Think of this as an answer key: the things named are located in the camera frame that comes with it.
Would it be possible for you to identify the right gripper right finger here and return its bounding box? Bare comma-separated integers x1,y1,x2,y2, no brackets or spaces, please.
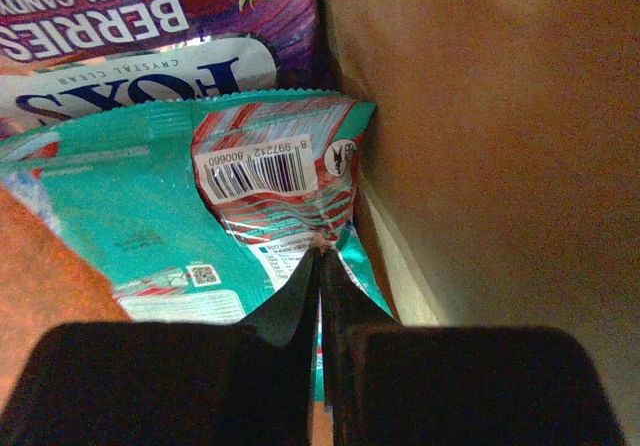
319,251,625,445

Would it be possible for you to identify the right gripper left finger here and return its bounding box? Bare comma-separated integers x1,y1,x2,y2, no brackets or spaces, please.
1,249,319,445

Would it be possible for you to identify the teal candy packet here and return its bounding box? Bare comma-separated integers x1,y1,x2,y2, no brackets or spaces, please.
1,89,386,396

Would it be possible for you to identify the red paper bag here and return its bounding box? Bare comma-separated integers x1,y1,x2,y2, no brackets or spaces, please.
0,0,640,446

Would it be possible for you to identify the purple berries candy packet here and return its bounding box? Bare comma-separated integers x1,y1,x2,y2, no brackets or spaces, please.
1,0,333,137

